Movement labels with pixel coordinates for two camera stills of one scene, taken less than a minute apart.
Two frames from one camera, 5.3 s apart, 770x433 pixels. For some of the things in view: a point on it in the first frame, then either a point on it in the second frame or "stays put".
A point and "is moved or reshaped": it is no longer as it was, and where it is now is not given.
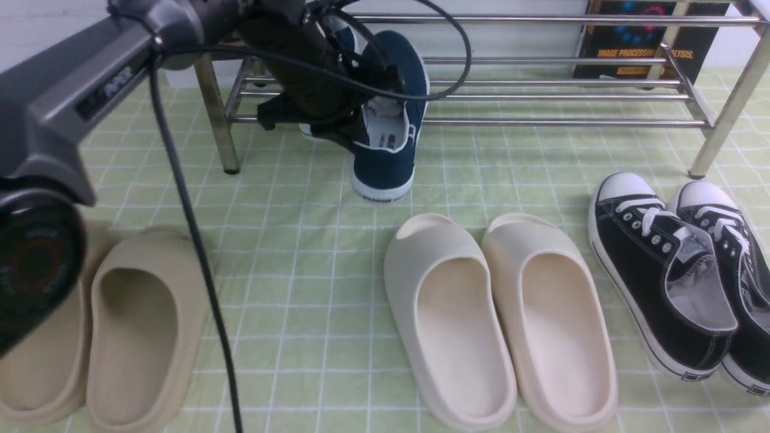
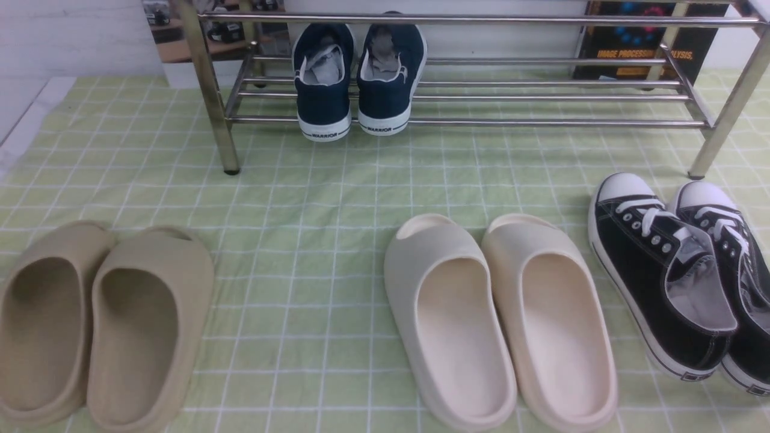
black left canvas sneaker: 666,272 stays put
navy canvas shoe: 382,168 is moved or reshaped
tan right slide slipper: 147,303 stays put
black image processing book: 690,45 stays put
